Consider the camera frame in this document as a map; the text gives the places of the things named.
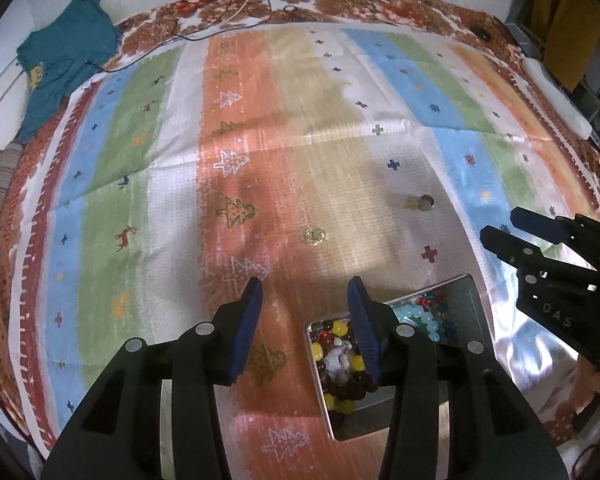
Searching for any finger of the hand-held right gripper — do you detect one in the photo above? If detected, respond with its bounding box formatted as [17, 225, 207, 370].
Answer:
[480, 224, 547, 274]
[510, 205, 577, 244]

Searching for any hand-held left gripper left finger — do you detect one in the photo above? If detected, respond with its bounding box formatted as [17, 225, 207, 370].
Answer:
[40, 276, 265, 480]

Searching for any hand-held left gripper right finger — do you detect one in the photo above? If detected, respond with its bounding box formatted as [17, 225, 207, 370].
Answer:
[346, 275, 566, 480]

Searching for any white bead bracelet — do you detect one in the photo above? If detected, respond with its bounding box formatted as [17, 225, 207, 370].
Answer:
[324, 339, 357, 378]

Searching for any yellow bead bracelet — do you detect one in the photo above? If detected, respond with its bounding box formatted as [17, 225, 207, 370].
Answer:
[311, 321, 369, 414]

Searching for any light teal bead bracelet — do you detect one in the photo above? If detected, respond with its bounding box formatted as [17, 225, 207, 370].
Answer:
[396, 305, 442, 345]

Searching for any dark red bead bracelet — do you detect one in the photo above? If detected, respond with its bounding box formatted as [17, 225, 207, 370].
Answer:
[312, 317, 377, 403]

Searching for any silver metal tin box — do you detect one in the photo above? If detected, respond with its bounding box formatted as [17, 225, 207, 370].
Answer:
[307, 272, 492, 442]

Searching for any multicolour bead bracelet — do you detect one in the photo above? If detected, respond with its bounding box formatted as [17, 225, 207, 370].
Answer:
[414, 289, 455, 347]

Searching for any dark glass marble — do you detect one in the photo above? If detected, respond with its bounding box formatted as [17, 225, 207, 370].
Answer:
[405, 193, 435, 213]

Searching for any person's right hand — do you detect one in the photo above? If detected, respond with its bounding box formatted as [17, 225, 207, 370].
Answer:
[576, 359, 600, 412]

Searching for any white rolled bundle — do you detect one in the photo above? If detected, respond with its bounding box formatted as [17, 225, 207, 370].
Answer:
[522, 57, 594, 141]

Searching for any striped colourful mat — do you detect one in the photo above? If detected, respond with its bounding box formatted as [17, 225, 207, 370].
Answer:
[0, 25, 600, 480]

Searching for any yellow hanging cloth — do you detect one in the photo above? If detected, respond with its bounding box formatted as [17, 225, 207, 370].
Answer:
[517, 0, 600, 94]

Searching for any striped patterned table cloth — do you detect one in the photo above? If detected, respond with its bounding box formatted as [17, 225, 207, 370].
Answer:
[0, 0, 600, 480]

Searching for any teal garment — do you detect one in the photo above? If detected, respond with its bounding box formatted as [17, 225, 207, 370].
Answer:
[16, 0, 122, 144]

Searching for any white bed headboard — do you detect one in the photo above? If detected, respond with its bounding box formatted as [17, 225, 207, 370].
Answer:
[0, 35, 31, 148]

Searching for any black cable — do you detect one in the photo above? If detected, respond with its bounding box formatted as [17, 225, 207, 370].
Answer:
[82, 0, 274, 74]

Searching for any white cable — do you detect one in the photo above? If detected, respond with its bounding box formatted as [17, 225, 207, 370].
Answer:
[219, 0, 257, 27]

